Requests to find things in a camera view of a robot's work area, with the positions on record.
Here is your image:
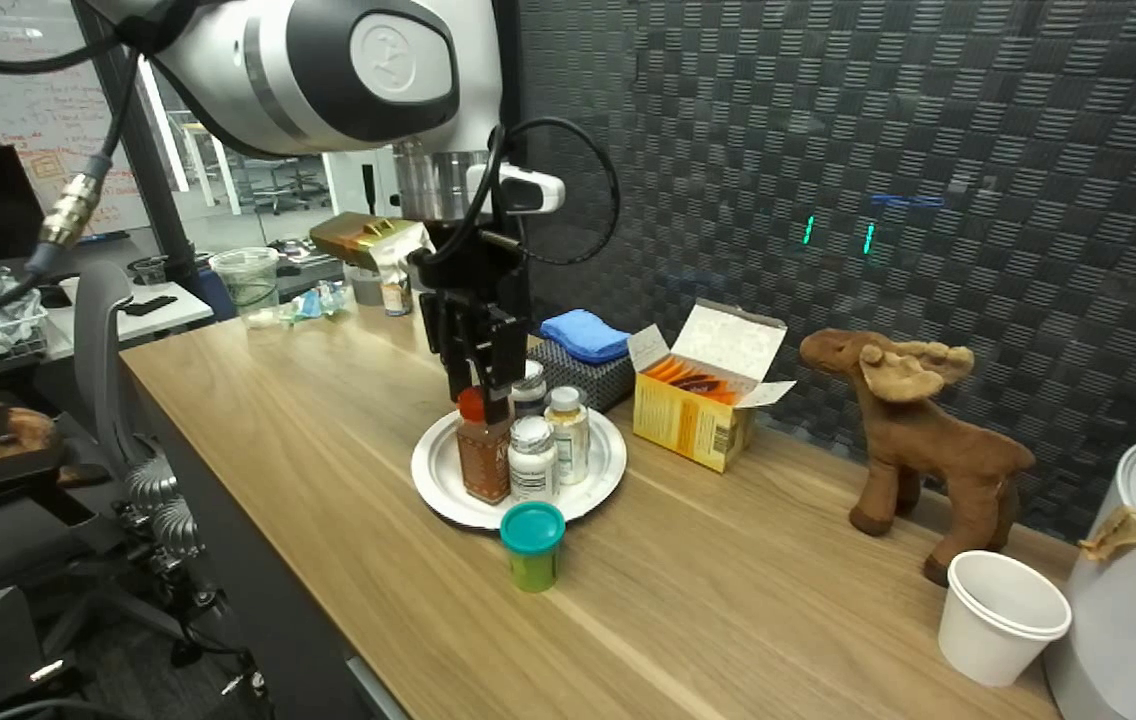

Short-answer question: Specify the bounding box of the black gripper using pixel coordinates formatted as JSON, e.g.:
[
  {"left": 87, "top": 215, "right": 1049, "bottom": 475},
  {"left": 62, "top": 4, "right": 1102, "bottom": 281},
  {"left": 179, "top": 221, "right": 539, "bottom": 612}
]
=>
[{"left": 407, "top": 227, "right": 528, "bottom": 401}]

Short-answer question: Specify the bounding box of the amber spice bottle red cap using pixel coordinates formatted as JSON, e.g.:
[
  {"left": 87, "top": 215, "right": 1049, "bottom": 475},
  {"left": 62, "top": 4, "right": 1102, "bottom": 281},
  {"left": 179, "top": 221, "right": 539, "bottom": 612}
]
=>
[{"left": 455, "top": 390, "right": 511, "bottom": 504}]

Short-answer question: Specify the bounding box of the white pill bottle silver cap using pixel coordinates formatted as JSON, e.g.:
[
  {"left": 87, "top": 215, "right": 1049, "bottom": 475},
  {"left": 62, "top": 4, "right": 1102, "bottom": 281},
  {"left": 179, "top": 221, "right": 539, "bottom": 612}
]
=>
[{"left": 506, "top": 416, "right": 554, "bottom": 500}]

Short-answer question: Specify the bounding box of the clear bottle green label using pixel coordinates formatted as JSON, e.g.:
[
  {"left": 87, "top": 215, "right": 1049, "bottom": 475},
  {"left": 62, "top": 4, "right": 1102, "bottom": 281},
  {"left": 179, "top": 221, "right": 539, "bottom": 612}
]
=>
[{"left": 543, "top": 386, "right": 590, "bottom": 489}]

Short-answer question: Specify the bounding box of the teal lid play-doh tub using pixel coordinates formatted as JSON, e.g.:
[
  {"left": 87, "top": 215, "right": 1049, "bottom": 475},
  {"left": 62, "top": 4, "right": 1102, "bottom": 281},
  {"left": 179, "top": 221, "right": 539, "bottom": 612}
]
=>
[{"left": 500, "top": 500, "right": 565, "bottom": 592}]

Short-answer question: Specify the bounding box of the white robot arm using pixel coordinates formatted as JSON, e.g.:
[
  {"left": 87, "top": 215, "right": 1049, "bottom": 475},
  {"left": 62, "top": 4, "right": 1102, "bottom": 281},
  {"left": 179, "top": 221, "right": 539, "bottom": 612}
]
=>
[{"left": 85, "top": 0, "right": 528, "bottom": 401}]

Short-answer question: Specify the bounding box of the blue sponge cloth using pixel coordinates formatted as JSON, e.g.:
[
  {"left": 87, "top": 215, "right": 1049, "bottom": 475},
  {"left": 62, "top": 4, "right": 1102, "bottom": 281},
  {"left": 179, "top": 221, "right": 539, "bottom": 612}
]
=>
[{"left": 539, "top": 307, "right": 626, "bottom": 365}]

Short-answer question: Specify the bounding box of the white paper plate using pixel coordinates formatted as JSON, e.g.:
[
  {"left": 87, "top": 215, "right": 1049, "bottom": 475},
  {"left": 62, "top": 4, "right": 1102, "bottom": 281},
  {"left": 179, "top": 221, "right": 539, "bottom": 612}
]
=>
[{"left": 407, "top": 405, "right": 632, "bottom": 535}]

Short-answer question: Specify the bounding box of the yellow open cardboard box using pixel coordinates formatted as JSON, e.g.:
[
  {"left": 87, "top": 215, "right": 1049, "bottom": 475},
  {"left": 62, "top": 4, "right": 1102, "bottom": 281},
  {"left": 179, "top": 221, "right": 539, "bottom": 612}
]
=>
[{"left": 626, "top": 300, "right": 793, "bottom": 474}]

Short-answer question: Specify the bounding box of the black office chair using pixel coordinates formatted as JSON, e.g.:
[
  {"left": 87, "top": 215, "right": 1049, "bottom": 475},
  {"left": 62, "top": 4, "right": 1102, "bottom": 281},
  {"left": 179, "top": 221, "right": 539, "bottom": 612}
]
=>
[{"left": 0, "top": 254, "right": 278, "bottom": 720}]

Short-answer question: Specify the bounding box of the brown plush moose toy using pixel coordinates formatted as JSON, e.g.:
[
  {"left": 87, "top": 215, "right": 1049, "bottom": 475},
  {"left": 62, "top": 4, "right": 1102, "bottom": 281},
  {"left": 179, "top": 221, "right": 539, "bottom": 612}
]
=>
[{"left": 801, "top": 328, "right": 1037, "bottom": 585}]

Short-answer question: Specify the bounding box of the white paper cup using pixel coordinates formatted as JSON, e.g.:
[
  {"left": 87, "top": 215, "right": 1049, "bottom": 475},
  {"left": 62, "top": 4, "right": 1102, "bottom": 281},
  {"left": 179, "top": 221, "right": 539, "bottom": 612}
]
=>
[{"left": 937, "top": 552, "right": 1070, "bottom": 688}]

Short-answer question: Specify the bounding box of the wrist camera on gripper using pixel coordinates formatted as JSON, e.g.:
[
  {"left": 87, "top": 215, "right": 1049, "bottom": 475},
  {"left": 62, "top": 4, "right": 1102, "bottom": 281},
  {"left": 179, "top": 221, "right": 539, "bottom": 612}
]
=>
[{"left": 466, "top": 162, "right": 566, "bottom": 215}]

